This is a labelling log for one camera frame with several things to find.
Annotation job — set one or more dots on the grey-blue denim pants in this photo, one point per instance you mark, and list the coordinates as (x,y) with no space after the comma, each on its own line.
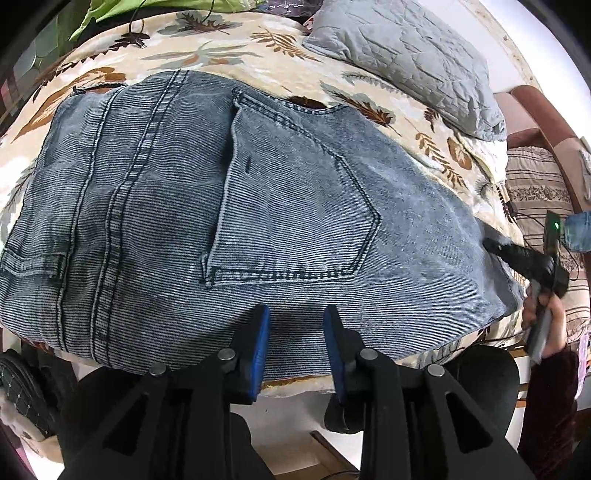
(184,207)

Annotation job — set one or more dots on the plain green cloth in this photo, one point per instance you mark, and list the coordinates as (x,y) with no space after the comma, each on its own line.
(106,14)

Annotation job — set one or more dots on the leaf-printed beige blanket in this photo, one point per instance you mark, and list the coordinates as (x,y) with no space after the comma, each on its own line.
(277,46)

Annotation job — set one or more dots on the green patterned quilt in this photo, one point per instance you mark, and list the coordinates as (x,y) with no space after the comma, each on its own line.
(130,18)

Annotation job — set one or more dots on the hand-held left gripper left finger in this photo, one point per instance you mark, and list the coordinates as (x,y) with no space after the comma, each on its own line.
(259,350)

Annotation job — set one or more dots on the dark patterned cloth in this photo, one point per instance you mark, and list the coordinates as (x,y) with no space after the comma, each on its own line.
(291,8)

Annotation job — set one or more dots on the person's right forearm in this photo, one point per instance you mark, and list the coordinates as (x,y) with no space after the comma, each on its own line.
(549,415)

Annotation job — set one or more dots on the wooden door with patterned glass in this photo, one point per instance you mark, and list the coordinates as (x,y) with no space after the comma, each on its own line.
(37,60)

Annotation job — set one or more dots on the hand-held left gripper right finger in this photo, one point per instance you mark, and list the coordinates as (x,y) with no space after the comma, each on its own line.
(336,355)

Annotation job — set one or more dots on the grey quilted pillow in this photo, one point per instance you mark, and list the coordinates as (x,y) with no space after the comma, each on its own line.
(406,55)

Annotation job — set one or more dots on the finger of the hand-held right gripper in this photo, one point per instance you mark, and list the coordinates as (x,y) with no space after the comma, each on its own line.
(508,254)

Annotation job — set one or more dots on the person's right hand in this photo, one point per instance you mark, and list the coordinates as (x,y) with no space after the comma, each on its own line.
(557,323)

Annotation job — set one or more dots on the brown padded headboard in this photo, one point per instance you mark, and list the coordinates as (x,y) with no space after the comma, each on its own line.
(540,115)

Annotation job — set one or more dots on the black quilted cushion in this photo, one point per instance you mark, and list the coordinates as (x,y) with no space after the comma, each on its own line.
(21,392)

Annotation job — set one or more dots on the brown floral striped cushion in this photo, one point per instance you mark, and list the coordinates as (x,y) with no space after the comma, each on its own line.
(535,184)

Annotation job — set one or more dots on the blue denim cloth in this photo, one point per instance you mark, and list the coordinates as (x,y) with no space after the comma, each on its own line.
(579,233)

